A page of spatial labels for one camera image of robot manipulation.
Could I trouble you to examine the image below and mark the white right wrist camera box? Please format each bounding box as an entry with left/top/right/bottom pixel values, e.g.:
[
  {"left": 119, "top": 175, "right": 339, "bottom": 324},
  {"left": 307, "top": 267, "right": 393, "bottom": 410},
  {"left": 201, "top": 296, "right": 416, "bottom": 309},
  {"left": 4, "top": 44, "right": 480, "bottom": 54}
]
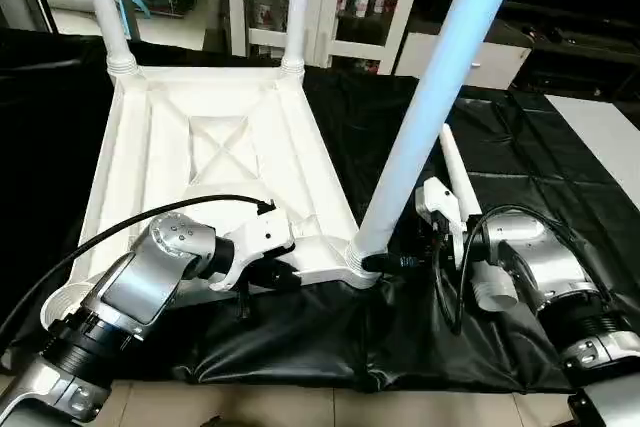
[{"left": 414, "top": 176, "right": 467, "bottom": 270}]

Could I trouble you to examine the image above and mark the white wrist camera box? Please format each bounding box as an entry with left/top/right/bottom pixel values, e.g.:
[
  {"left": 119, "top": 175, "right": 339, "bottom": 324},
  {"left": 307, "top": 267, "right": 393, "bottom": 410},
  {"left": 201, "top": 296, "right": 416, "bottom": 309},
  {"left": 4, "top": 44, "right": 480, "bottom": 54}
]
[
  {"left": 207, "top": 204, "right": 298, "bottom": 294},
  {"left": 414, "top": 176, "right": 467, "bottom": 270}
]

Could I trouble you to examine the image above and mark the white plastic table leg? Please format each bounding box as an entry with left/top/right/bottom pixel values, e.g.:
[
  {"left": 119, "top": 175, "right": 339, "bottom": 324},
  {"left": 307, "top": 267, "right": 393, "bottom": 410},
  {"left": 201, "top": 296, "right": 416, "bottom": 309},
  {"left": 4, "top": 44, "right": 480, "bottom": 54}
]
[
  {"left": 279, "top": 0, "right": 314, "bottom": 74},
  {"left": 78, "top": 0, "right": 140, "bottom": 77},
  {"left": 439, "top": 124, "right": 520, "bottom": 314},
  {"left": 344, "top": 0, "right": 529, "bottom": 284}
]

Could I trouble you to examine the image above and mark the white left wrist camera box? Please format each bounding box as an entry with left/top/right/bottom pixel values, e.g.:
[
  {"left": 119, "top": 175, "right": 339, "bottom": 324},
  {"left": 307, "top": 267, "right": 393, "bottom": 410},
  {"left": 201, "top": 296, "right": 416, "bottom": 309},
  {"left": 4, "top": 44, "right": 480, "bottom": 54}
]
[{"left": 207, "top": 204, "right": 298, "bottom": 294}]

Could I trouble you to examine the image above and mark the white glass door cabinet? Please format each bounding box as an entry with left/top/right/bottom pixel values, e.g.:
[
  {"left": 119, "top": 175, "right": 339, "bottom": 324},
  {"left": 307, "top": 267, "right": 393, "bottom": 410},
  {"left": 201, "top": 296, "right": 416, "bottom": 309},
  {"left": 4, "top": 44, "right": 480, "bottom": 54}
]
[{"left": 227, "top": 0, "right": 432, "bottom": 74}]

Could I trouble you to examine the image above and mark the white drawer unit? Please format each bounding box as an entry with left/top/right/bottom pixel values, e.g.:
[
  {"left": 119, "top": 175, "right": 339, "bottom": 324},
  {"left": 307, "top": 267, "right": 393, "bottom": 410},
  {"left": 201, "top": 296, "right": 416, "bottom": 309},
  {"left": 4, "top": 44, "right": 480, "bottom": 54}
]
[{"left": 394, "top": 31, "right": 532, "bottom": 89}]

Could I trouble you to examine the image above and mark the black work mat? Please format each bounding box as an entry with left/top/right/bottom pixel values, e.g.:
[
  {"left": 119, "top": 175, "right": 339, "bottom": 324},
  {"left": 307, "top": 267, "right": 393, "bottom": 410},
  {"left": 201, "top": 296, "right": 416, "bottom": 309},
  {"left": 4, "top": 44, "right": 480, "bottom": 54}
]
[{"left": 0, "top": 27, "right": 640, "bottom": 394}]

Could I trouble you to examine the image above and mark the white plastic table top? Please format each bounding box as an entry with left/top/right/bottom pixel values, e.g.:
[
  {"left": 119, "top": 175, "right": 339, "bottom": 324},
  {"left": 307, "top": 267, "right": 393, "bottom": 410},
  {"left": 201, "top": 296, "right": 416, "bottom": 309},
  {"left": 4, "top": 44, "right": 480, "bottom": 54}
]
[{"left": 40, "top": 62, "right": 387, "bottom": 334}]

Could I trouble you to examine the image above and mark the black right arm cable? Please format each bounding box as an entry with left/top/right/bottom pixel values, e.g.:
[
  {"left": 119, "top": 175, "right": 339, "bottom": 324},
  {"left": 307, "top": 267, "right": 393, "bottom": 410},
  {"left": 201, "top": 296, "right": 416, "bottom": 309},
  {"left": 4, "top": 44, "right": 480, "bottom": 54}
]
[{"left": 431, "top": 204, "right": 593, "bottom": 338}]

